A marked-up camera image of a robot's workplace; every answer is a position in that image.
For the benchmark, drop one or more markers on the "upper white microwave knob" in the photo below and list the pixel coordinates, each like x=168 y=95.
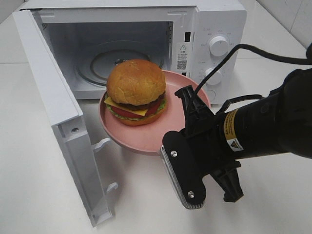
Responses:
x=218 y=46

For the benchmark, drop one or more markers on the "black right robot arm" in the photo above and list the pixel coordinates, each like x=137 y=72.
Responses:
x=244 y=127

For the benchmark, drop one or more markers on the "white microwave oven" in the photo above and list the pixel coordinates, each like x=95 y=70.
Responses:
x=181 y=29

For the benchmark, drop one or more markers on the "burger with sesame bun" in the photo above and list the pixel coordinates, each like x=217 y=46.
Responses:
x=136 y=92

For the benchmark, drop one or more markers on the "white microwave knob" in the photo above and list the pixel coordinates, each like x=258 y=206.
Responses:
x=215 y=78
x=218 y=46

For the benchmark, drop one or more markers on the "pink round plate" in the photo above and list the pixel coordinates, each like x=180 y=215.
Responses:
x=147 y=139

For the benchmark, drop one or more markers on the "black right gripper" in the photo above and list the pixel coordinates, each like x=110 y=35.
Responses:
x=208 y=145

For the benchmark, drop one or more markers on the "white microwave door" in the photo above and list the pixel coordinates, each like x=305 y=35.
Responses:
x=66 y=117

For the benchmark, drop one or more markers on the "lower white microwave knob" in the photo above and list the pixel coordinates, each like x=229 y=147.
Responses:
x=215 y=78

